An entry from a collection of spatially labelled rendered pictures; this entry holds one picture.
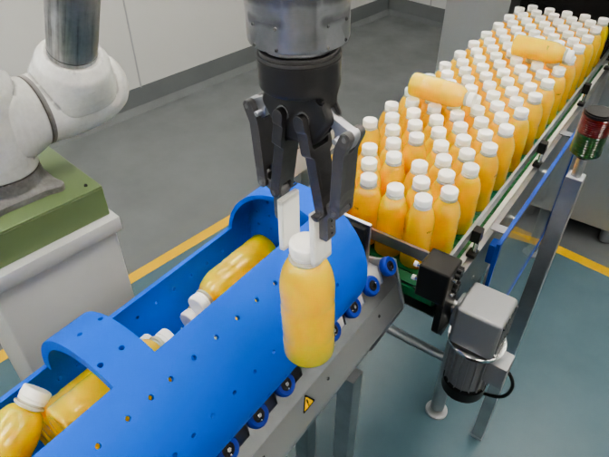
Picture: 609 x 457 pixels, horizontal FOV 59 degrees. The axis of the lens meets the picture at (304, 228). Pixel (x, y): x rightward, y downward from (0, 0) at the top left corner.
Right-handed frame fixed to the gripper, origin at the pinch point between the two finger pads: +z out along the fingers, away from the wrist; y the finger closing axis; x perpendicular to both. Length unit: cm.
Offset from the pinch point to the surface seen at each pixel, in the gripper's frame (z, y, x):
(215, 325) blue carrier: 18.7, -11.6, -5.8
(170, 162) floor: 132, -219, 131
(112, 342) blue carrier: 16.1, -17.8, -17.2
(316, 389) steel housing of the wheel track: 51, -9, 13
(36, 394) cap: 22.7, -24.2, -26.3
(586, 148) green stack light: 21, 12, 80
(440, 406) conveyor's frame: 133, -7, 81
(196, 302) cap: 28.1, -25.3, 1.0
